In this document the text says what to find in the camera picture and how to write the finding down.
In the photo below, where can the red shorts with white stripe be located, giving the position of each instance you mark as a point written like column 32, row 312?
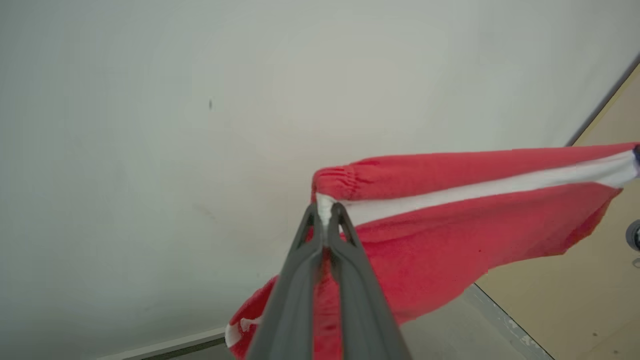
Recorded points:
column 450, row 240

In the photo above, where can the white baseboard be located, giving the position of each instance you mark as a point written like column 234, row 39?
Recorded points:
column 165, row 345

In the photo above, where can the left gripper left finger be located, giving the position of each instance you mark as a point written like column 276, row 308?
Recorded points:
column 295, row 300

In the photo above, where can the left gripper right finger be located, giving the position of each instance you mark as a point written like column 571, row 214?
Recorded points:
column 360, row 305

